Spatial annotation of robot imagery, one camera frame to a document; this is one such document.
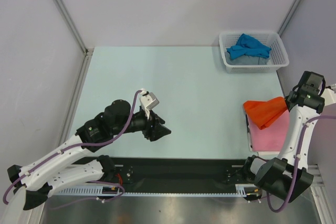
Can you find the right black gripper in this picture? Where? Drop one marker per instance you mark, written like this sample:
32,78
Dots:
288,103

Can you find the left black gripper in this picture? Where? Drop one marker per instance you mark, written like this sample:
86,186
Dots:
159,130

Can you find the orange t shirt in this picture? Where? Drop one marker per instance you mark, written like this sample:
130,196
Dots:
264,113

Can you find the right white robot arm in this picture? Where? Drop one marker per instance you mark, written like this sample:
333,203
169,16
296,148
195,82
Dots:
286,176

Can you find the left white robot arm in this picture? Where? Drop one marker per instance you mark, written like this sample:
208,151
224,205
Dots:
50,174

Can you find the pink folded t shirt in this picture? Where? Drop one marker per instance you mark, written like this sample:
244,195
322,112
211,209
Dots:
269,140

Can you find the grey t shirt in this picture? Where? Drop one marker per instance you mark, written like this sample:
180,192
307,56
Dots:
246,60

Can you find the white folded t shirt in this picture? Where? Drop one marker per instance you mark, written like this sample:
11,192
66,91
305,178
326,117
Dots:
267,153

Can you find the white plastic basket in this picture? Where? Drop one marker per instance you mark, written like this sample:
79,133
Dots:
278,56

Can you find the blue t shirt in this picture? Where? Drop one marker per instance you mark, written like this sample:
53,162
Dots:
248,45

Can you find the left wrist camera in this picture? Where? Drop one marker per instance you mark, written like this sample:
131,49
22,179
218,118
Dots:
148,101

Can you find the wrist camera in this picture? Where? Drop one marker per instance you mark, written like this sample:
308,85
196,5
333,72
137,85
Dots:
148,101
329,95

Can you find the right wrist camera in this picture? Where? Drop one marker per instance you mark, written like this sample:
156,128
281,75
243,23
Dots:
329,95

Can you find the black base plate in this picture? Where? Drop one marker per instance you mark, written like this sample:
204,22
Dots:
180,175

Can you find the left corner aluminium post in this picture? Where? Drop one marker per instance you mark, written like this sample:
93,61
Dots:
63,10

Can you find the corner aluminium post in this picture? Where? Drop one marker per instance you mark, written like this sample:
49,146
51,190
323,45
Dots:
63,10
296,1

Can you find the white cable duct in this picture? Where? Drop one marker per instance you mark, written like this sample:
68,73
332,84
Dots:
238,190

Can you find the right corner aluminium post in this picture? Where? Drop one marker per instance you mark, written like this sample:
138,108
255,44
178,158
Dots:
296,1

